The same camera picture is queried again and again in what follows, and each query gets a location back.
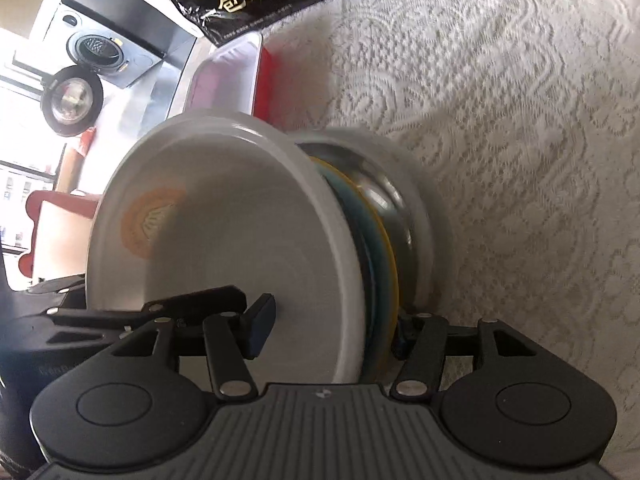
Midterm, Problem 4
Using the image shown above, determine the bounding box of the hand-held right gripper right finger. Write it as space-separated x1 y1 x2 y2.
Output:
392 312 548 400

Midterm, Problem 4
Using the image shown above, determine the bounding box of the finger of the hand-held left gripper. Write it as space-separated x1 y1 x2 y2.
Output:
25 275 87 295
47 285 248 348

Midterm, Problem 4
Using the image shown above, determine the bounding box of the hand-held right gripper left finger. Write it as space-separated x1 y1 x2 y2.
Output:
112 294 277 400

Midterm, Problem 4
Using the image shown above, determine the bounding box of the white plastic printed bowl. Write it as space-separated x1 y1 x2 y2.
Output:
85 108 373 385

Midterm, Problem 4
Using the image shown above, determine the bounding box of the yellow-rimmed white bowl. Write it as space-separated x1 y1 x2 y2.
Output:
309 155 402 356

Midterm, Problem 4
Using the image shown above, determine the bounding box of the blue bowl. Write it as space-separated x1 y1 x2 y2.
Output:
320 162 396 381

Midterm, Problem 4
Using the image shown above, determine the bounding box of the stainless steel bowl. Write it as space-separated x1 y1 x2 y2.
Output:
292 127 453 321

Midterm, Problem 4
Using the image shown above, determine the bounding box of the red chair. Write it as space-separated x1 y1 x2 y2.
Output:
20 189 101 281

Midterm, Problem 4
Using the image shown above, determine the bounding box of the white lace tablecloth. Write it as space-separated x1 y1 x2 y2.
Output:
260 0 640 480

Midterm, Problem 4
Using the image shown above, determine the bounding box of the red tray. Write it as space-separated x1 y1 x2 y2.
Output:
182 31 280 128

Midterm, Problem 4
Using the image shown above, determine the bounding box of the grey washing machine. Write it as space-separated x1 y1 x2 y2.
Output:
12 0 166 137

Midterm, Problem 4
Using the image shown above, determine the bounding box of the black snack bag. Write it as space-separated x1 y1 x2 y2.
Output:
151 0 376 48

